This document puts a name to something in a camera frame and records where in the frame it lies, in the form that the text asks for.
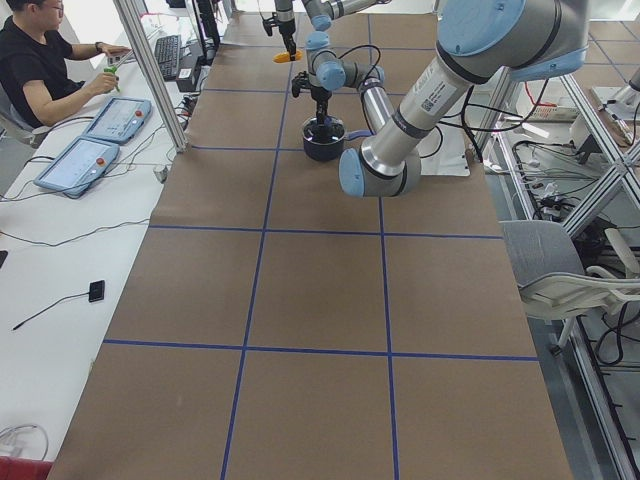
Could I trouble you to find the black keyboard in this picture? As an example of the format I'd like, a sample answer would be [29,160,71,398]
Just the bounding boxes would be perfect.
[154,35,182,80]

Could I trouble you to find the seated person black shirt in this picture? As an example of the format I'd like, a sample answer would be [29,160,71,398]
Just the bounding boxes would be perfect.
[1,1,130,128]

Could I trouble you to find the small black square device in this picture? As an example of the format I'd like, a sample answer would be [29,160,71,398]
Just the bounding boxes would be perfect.
[88,280,106,303]

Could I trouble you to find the grey office chair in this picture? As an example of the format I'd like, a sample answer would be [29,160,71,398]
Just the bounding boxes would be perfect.
[500,220,639,354]

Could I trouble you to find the upper blue teach pendant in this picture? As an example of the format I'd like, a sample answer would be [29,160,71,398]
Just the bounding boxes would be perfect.
[83,97,152,145]

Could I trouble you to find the yellow corn cob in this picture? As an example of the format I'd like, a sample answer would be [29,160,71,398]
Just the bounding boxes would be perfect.
[272,50,302,64]

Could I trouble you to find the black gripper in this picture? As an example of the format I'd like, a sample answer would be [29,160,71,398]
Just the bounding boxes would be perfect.
[278,20,296,57]
[310,85,332,124]

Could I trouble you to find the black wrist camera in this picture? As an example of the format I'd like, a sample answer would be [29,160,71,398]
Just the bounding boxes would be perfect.
[291,71,311,98]
[262,14,278,37]

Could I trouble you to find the blue teach pendant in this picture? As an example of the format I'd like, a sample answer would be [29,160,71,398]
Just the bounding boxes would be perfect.
[34,136,120,198]
[83,97,152,145]

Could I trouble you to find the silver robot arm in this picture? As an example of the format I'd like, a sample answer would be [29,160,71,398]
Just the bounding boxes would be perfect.
[262,0,387,63]
[339,1,591,197]

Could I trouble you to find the lower blue teach pendant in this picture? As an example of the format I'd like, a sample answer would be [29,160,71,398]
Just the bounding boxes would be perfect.
[34,136,120,198]

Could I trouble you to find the glass pot lid blue knob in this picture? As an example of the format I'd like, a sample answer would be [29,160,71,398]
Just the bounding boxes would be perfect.
[303,117,346,144]

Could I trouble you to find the dark blue saucepan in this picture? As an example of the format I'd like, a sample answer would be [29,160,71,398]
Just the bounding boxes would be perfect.
[303,124,372,162]

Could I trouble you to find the aluminium frame post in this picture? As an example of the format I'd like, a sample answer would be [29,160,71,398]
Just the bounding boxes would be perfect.
[113,0,187,153]

